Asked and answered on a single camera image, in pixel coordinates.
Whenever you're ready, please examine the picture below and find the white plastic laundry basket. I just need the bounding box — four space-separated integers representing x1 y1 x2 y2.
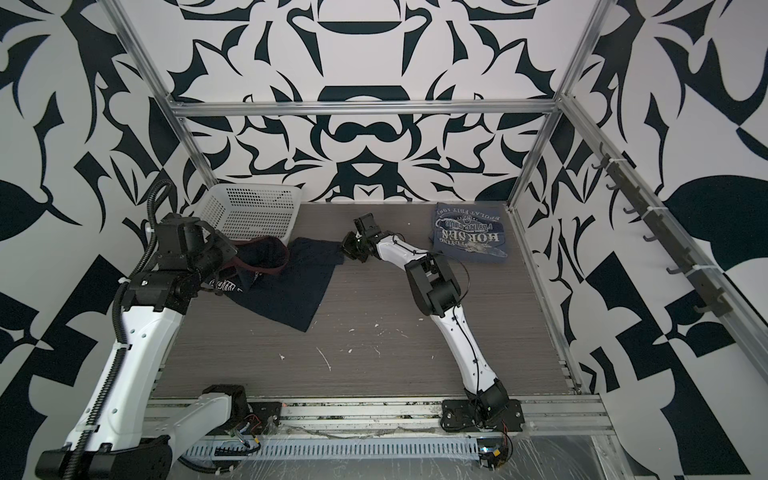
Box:
194 183 302 244

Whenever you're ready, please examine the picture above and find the blue grey tank top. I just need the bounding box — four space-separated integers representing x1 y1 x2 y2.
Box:
430 203 508 264

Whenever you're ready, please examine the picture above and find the black printed tank top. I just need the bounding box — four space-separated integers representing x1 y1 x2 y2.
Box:
202 236 345 333

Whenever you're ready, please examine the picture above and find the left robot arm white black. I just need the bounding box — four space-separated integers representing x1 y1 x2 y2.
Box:
35 213 252 479

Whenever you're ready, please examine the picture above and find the small electronics board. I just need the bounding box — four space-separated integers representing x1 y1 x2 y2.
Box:
477 437 514 470

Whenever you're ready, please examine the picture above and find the black wall hook rack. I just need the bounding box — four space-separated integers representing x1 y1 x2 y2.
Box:
592 143 733 318

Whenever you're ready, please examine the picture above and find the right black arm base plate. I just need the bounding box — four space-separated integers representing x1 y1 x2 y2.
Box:
439 399 525 433

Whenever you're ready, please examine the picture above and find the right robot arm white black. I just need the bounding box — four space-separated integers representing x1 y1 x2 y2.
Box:
342 213 511 430

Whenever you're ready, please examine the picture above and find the aluminium frame crossbar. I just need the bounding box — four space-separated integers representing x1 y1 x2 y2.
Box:
170 99 556 118

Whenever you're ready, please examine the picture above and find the white slotted cable duct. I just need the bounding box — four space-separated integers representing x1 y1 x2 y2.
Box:
184 437 480 461

